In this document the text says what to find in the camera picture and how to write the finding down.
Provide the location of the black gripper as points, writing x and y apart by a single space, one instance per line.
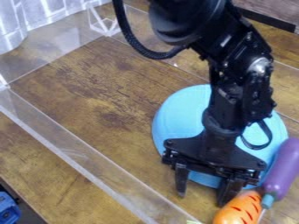
212 155

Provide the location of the orange toy carrot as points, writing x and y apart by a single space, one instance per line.
243 210

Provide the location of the purple toy eggplant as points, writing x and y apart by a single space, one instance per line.
283 172

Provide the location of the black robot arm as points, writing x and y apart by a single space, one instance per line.
210 27

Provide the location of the blue round plate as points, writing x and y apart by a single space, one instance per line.
178 120

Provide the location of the blue object at corner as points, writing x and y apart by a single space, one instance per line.
10 211

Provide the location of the dark baseboard strip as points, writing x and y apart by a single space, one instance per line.
267 20

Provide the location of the white curtain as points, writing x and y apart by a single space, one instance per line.
26 15

